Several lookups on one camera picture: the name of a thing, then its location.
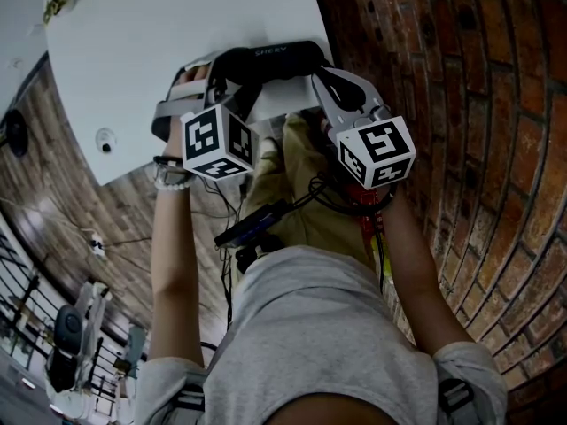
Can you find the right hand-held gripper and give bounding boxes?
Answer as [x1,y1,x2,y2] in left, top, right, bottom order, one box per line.
[310,66,418,191]

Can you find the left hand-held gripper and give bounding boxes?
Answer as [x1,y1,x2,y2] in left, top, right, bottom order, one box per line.
[151,51,264,182]

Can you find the person's left forearm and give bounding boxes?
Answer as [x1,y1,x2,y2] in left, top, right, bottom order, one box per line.
[148,162,210,367]

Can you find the person's right forearm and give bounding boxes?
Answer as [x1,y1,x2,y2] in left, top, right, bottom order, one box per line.
[381,187,474,357]

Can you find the person's left hand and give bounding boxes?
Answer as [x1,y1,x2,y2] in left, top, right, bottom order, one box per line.
[182,65,210,84]

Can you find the white shoe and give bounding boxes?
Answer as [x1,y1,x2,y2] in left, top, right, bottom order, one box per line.
[258,135,281,159]

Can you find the white table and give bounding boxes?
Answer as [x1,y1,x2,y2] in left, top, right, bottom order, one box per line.
[43,0,332,189]

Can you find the black wrist band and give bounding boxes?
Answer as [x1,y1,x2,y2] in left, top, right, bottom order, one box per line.
[152,154,192,180]

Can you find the person's khaki trousers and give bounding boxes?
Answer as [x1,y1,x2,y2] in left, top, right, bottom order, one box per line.
[238,112,380,278]

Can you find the black device with blue label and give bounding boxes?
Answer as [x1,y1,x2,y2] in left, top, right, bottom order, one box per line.
[214,198,290,251]

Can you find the black waist clip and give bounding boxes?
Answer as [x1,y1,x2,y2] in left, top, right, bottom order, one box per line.
[233,232,285,274]

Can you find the small yellow-green object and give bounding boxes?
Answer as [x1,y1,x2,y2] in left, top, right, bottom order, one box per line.
[376,232,392,285]

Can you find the small potted green plant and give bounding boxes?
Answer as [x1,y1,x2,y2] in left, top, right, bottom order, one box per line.
[41,0,76,25]

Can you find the black standing fan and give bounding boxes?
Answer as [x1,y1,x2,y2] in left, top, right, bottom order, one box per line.
[0,107,30,158]

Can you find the person's grey t-shirt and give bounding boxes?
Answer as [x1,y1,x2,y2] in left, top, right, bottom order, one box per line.
[132,244,509,425]

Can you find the black metal railing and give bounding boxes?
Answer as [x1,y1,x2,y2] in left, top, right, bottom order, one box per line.
[0,226,52,371]

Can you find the white bead bracelet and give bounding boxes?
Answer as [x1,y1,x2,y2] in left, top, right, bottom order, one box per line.
[152,177,193,193]

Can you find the grey round cable grommet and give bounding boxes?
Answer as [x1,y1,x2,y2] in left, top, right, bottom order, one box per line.
[94,127,119,155]

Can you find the grey shoulder strap black buckle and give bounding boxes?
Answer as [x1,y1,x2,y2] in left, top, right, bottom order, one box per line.
[436,376,476,425]
[169,382,208,425]

